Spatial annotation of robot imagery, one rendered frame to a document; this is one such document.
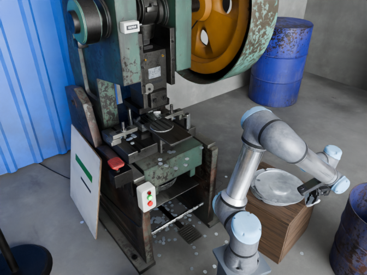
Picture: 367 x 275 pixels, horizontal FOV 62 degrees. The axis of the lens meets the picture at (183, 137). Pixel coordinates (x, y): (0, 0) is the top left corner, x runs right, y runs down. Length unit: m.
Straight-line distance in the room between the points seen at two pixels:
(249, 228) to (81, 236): 1.25
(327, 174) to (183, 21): 0.91
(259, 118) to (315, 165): 0.27
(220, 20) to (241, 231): 1.01
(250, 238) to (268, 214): 0.58
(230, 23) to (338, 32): 3.12
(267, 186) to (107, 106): 1.03
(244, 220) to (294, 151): 0.36
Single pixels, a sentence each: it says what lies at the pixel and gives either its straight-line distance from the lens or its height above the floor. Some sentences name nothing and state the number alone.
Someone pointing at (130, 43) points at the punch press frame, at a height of 1.24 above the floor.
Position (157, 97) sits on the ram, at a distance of 1.55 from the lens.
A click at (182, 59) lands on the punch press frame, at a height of 1.11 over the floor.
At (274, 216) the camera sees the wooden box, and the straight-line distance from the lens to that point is 1.79.
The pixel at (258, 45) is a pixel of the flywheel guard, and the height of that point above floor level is 1.20.
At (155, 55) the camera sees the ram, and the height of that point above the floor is 1.15.
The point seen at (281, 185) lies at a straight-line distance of 1.90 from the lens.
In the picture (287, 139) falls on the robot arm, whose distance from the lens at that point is 1.07.
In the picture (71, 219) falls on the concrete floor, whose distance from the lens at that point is 2.30.
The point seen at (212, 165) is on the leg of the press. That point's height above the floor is 0.51.
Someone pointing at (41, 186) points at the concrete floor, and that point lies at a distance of 2.64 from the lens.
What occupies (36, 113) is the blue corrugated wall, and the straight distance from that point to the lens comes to 2.71.
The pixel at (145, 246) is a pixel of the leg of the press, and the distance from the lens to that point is 1.82.
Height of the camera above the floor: 1.61
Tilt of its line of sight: 33 degrees down
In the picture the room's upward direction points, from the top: straight up
